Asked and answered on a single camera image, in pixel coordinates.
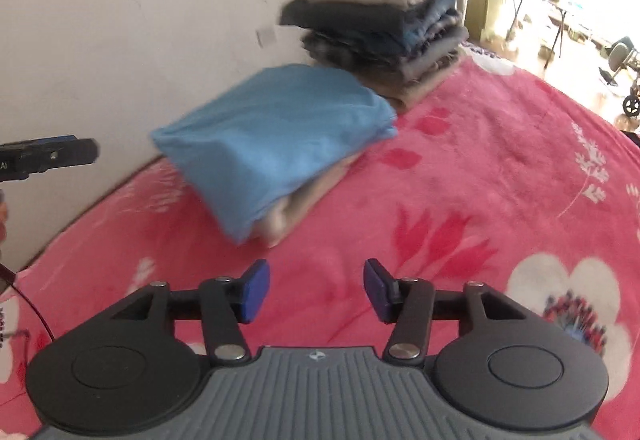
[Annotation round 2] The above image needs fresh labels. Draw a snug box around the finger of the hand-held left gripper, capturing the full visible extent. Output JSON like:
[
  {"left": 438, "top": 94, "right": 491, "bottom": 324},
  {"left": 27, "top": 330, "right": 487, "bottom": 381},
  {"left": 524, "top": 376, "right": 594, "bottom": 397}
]
[{"left": 29, "top": 135, "right": 100, "bottom": 174}]

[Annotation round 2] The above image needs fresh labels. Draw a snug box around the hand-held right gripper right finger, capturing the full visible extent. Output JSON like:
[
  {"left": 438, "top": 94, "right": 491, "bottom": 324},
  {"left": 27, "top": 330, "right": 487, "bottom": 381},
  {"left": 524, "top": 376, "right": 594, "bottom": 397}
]
[{"left": 363, "top": 259, "right": 527, "bottom": 364}]

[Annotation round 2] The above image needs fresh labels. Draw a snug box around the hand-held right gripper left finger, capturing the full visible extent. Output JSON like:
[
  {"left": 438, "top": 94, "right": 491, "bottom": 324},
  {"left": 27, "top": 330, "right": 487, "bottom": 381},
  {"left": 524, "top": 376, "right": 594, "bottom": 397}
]
[{"left": 110, "top": 259, "right": 271, "bottom": 364}]

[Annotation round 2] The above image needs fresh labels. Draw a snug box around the light blue t-shirt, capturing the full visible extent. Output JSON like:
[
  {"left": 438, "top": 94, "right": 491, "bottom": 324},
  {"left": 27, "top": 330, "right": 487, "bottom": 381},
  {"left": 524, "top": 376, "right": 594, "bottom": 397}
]
[{"left": 149, "top": 63, "right": 400, "bottom": 245}]

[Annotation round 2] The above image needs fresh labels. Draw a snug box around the stack of folded clothes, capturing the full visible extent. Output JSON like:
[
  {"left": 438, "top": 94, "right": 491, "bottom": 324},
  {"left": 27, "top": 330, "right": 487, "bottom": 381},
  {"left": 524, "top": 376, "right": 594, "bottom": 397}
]
[{"left": 278, "top": 0, "right": 471, "bottom": 114}]

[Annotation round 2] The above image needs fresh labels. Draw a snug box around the beige folded cloth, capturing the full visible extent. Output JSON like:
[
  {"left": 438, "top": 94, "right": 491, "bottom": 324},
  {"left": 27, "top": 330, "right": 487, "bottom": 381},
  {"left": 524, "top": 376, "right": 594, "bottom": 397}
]
[{"left": 249, "top": 151, "right": 362, "bottom": 249}]

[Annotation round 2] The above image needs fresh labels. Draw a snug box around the red floral blanket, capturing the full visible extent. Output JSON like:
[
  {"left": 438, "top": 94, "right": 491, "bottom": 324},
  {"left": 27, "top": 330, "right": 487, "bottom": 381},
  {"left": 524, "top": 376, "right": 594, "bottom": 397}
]
[{"left": 0, "top": 40, "right": 640, "bottom": 440}]

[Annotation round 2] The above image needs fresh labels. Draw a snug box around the black wheelchair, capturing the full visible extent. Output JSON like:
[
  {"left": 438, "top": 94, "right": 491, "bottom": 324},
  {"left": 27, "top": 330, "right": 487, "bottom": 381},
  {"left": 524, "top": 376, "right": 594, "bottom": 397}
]
[{"left": 597, "top": 36, "right": 640, "bottom": 117}]

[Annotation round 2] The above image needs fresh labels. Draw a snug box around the black cable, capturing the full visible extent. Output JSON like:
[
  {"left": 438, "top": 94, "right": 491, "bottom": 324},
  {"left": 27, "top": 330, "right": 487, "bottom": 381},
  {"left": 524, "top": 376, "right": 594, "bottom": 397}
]
[{"left": 0, "top": 262, "right": 57, "bottom": 342}]

